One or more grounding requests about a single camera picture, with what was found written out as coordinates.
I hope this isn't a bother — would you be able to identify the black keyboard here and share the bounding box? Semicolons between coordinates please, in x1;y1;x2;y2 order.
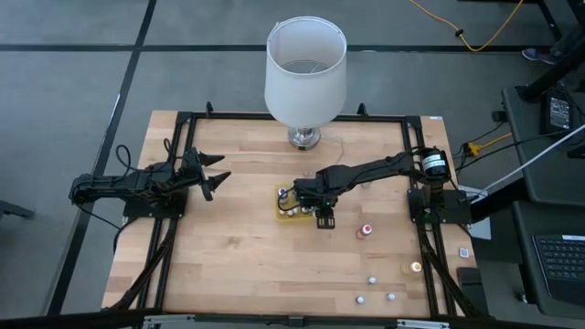
532;234;585;306

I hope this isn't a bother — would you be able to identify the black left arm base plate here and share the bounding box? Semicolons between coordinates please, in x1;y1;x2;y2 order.
114;182;189;219

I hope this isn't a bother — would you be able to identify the white paper sheet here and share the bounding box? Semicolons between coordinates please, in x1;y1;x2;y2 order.
466;217;493;241

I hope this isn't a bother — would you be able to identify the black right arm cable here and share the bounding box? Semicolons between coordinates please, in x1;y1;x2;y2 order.
276;185;316;216

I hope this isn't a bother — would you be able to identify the black smartphone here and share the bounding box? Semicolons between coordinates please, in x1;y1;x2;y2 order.
456;267;489;315

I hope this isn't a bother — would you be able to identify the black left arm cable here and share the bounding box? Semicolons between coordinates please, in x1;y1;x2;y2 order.
114;136;175;175

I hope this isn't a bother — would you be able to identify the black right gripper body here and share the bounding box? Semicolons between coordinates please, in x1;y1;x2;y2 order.
292;166;345;218

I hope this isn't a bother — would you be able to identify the black power adapter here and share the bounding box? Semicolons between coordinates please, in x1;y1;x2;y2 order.
538;90;576;136

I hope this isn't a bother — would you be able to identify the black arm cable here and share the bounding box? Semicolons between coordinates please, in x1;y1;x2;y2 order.
276;185;316;216
114;136;175;175

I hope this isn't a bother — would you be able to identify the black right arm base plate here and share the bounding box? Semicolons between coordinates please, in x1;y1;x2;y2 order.
407;187;472;225

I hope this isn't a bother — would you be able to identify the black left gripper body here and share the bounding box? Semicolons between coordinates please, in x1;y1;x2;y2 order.
171;146;215;203

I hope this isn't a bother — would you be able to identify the yellow plastic tray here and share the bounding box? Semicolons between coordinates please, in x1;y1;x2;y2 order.
273;183;321;223

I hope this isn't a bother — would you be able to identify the black furniture foot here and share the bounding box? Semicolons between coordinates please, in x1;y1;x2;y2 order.
0;199;36;220

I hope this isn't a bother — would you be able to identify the white shade chrome table lamp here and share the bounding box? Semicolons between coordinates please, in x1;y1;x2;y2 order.
263;16;347;151

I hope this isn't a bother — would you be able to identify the black stand leg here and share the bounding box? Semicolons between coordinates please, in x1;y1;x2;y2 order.
516;0;585;104

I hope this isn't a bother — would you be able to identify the person's shoe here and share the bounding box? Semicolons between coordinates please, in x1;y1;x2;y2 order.
521;48;557;63

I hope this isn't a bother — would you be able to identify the black side desk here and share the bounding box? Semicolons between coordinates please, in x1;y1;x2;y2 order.
470;86;585;321

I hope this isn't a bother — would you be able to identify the yellow plug with orange cord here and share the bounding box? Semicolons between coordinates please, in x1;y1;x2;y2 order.
465;132;513;157

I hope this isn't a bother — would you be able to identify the black metal crossbar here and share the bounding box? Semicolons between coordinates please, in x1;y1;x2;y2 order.
0;308;585;329

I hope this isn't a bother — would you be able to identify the white rod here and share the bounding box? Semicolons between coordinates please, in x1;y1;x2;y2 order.
470;122;585;202

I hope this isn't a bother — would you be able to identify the yellow extension cable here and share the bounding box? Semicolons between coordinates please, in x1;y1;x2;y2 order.
409;0;526;53

